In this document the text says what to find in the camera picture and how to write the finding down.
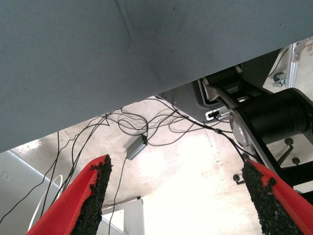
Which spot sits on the dark grey table cloth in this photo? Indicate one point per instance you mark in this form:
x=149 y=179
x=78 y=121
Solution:
x=97 y=61

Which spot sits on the grey metal base panel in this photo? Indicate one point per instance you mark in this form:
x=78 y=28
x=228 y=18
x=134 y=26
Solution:
x=183 y=98

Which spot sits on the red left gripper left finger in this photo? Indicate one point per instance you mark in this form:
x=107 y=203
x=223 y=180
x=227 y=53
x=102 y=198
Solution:
x=73 y=208

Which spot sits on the white box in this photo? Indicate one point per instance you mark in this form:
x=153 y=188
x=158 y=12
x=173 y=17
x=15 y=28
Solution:
x=132 y=215

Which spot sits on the silver swivel caster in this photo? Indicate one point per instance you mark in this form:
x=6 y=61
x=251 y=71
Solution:
x=280 y=79

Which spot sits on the grey adapter box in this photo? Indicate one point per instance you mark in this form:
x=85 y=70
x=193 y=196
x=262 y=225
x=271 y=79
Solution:
x=135 y=148

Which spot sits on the black caster wheel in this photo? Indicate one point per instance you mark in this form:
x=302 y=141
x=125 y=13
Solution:
x=244 y=156
x=295 y=161
x=236 y=178
x=289 y=142

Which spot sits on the aluminium profile piece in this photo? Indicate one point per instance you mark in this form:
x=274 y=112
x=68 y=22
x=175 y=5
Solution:
x=292 y=73

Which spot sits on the black frame with cylinder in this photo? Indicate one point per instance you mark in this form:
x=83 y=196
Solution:
x=274 y=115

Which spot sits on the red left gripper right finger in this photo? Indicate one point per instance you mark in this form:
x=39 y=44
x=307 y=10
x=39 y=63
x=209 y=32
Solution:
x=276 y=208

